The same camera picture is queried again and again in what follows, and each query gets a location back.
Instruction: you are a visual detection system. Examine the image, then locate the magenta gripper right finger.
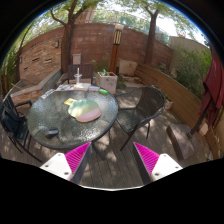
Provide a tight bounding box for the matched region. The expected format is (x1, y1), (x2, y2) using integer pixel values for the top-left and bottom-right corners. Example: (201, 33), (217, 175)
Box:
(133, 142), (182, 185)

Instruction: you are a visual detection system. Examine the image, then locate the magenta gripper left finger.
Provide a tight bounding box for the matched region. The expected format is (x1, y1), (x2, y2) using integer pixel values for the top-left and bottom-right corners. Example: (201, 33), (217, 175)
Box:
(41, 142), (92, 185)

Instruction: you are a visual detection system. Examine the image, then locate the black computer mouse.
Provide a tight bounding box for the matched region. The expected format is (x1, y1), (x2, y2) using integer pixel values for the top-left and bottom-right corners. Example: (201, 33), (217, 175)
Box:
(45, 129), (59, 139)

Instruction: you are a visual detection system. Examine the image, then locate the pastel round mouse pad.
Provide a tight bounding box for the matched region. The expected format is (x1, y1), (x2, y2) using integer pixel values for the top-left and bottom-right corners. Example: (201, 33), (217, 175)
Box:
(68, 99), (102, 122)

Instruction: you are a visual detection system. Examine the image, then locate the brown umbrella base block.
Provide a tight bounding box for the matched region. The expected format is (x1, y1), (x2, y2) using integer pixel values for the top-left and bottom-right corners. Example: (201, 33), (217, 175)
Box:
(166, 124), (200, 160)

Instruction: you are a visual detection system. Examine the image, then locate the round glass patio table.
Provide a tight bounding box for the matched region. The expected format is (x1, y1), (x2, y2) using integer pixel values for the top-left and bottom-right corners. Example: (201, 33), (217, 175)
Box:
(28, 91), (118, 149)

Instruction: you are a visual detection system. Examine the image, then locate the black mesh chair right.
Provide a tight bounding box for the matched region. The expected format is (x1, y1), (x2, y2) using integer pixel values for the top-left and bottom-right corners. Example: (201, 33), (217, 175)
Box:
(115, 86), (166, 150)

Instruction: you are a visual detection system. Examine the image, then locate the yellow paper card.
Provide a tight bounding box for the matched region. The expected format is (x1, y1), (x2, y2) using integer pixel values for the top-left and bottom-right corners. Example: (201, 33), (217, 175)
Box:
(64, 98), (77, 106)

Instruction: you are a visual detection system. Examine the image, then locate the wooden bench fence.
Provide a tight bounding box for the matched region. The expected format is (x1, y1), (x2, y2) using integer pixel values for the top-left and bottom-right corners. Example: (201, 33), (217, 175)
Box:
(135, 63), (201, 127)

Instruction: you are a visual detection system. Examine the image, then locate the black chair left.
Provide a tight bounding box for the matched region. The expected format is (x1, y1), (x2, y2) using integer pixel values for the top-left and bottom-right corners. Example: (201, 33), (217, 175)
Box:
(0, 95), (40, 162)

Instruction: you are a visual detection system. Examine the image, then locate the open magazine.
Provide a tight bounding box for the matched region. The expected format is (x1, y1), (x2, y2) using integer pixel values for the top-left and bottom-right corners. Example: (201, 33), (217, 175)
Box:
(56, 83), (100, 91)

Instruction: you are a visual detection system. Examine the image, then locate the folded red patio umbrella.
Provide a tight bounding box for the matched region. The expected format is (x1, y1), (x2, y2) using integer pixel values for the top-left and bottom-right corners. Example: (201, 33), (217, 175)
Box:
(187, 49), (224, 138)

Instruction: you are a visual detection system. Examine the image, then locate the clear plastic cup with straw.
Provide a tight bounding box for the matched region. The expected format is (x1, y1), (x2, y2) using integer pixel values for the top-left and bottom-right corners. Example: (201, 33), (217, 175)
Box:
(74, 68), (82, 84)

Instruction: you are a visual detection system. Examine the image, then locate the white square planter box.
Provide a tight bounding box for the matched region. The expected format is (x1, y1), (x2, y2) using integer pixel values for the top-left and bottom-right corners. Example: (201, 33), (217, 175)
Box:
(96, 72), (118, 94)

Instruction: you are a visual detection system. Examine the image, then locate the dark chair behind table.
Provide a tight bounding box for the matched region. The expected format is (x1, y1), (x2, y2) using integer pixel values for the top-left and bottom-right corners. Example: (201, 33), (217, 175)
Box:
(62, 64), (94, 82)

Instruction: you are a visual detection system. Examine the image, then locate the right tree trunk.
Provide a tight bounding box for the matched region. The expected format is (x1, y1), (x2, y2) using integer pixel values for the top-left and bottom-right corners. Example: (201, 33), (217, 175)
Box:
(144, 5), (159, 65)

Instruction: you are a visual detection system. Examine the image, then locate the tree trunk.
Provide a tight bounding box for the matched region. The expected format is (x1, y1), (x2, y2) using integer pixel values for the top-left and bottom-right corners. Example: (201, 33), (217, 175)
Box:
(50, 0), (78, 73)
(144, 5), (159, 65)

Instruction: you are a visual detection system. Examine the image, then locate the left tree trunk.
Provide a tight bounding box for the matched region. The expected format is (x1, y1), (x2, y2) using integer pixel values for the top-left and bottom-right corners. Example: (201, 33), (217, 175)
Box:
(50, 0), (78, 73)

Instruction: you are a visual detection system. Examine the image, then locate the wooden lamp post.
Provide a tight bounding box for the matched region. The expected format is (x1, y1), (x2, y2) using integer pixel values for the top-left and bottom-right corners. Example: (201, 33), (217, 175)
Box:
(109, 24), (124, 73)

